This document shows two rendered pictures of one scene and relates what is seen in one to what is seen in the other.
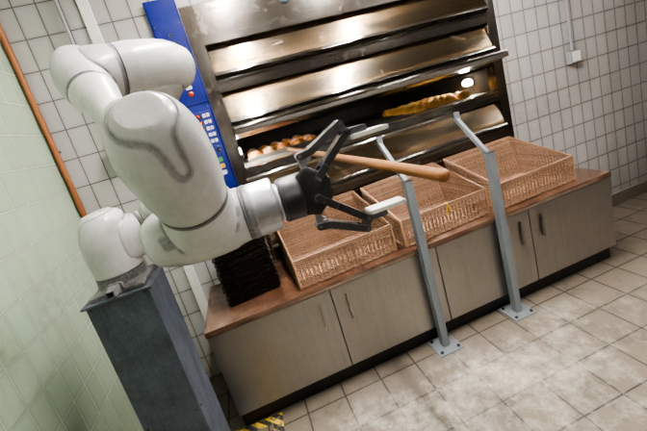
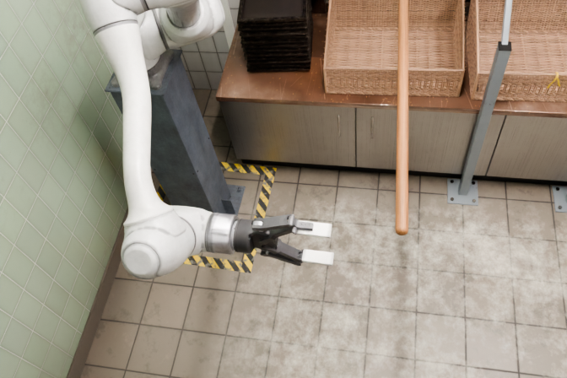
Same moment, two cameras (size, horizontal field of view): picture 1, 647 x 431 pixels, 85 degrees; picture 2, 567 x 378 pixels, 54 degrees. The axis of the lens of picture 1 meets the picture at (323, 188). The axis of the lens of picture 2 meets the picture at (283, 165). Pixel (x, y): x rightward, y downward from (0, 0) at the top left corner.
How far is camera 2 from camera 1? 1.03 m
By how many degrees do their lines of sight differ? 49
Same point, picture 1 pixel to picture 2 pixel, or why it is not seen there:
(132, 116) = (135, 264)
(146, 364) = (156, 137)
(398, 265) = (447, 114)
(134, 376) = not seen: hidden behind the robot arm
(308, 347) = (315, 140)
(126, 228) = (145, 36)
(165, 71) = not seen: outside the picture
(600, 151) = not seen: outside the picture
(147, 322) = (159, 114)
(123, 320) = not seen: hidden behind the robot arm
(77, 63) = (101, 8)
